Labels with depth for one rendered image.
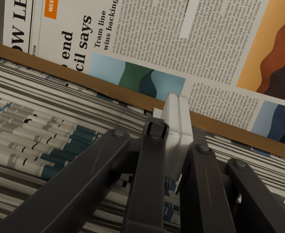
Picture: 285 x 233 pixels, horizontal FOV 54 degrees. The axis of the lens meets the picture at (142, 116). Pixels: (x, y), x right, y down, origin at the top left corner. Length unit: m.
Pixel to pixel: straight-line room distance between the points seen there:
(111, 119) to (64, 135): 0.05
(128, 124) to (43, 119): 0.07
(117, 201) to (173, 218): 0.03
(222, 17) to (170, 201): 0.20
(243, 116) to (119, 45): 0.16
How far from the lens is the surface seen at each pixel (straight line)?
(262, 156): 0.28
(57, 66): 0.31
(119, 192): 0.16
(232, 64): 0.31
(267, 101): 0.33
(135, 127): 0.23
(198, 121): 0.29
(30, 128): 0.19
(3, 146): 0.17
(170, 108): 0.18
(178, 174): 0.16
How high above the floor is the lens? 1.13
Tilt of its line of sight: 67 degrees down
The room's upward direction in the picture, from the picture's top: 166 degrees counter-clockwise
